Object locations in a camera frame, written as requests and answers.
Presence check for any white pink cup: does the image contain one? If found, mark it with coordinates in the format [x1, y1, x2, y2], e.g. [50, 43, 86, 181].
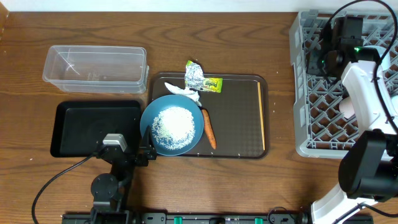
[339, 97, 354, 119]

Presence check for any orange carrot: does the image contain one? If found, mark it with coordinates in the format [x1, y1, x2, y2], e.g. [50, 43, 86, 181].
[201, 109, 216, 150]

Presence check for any wooden chopstick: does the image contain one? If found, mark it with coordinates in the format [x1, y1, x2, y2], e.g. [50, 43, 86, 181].
[257, 82, 266, 151]

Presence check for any light blue bowl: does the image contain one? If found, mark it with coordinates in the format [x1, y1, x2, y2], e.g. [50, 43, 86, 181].
[365, 45, 391, 72]

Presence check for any light blue cup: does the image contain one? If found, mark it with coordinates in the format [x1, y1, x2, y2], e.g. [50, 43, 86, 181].
[391, 95, 398, 114]

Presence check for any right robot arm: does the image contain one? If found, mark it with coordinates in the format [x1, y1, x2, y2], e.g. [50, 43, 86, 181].
[297, 35, 397, 223]

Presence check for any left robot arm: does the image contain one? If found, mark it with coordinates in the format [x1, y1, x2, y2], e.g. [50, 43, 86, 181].
[86, 126, 157, 224]

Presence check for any grey dishwasher rack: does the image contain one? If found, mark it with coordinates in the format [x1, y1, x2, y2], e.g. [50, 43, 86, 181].
[289, 10, 397, 159]

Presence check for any pile of white rice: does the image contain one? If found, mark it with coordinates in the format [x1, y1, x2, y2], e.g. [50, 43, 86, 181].
[152, 106, 195, 151]

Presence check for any dark blue plate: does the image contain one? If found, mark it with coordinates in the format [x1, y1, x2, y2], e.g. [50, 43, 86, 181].
[140, 95, 204, 156]

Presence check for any black plastic tray bin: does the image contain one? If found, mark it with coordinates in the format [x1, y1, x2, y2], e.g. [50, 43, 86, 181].
[50, 100, 141, 157]

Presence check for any crumpled white tissue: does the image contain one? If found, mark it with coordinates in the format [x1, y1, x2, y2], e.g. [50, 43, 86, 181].
[164, 82, 202, 106]

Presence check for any crumpled foil wrapper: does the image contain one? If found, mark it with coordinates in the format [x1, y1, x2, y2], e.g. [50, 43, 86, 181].
[185, 60, 205, 91]

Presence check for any clear plastic bin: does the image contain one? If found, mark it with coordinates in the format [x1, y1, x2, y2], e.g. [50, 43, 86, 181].
[42, 45, 149, 93]

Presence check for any yellow green snack packet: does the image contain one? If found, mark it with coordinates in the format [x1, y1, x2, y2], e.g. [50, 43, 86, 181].
[202, 78, 223, 93]

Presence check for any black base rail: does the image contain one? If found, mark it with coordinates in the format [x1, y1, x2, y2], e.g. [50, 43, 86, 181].
[61, 212, 374, 224]

